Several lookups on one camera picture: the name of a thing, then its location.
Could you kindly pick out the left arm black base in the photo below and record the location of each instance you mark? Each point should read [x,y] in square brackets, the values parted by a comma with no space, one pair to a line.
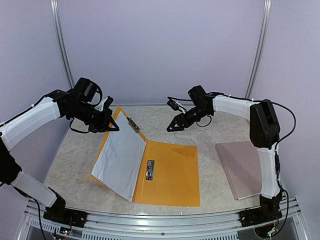
[59,213]

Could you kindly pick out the orange folder spine clip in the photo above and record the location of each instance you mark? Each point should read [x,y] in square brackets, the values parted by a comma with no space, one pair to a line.
[150,170]

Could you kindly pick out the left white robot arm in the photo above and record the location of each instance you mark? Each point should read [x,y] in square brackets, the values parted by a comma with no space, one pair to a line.
[16,130]

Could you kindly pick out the orange folder top clip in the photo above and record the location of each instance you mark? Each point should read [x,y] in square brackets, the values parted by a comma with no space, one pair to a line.
[133,125]

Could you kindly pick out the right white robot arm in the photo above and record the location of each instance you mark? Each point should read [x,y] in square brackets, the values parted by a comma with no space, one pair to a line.
[264,128]

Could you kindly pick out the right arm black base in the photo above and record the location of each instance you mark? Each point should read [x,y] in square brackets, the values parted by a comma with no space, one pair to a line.
[268,210]

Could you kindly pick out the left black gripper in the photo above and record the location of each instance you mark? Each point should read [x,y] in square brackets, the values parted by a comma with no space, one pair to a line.
[103,126]

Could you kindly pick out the white paper sheet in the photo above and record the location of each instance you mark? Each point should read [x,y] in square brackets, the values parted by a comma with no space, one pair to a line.
[119,161]

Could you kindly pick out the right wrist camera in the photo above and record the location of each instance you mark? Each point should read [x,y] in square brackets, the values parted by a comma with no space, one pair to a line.
[175,105]

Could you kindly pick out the aluminium frame post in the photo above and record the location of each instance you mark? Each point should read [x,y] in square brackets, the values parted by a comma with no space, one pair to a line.
[54,6]
[259,48]

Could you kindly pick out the right aluminium frame post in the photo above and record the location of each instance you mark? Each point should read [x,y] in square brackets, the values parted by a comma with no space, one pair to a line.
[259,48]

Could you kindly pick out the left aluminium frame post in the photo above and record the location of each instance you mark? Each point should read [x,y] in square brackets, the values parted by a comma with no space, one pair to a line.
[54,6]

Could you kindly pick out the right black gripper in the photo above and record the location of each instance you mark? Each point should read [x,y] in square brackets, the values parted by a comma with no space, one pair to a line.
[181,119]

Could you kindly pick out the front aluminium rail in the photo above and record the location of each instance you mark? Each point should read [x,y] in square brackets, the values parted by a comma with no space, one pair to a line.
[112,226]

